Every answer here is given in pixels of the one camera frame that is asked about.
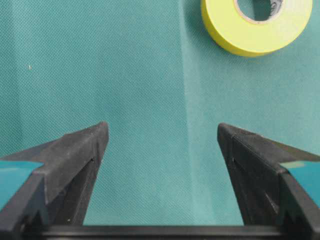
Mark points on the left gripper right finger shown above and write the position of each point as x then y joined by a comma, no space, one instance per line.
275,184

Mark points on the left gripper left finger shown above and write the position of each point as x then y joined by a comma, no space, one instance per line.
51,183

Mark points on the yellow tape roll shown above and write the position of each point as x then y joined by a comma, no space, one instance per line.
240,35

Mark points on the green table cloth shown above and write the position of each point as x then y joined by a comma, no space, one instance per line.
151,71

